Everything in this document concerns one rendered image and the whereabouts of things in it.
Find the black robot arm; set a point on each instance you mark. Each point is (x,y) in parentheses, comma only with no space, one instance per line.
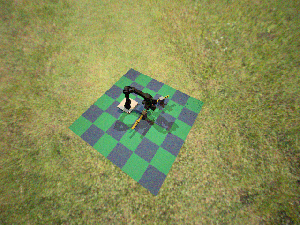
(147,97)

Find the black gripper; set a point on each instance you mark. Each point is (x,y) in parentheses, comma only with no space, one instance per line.
(152,107)

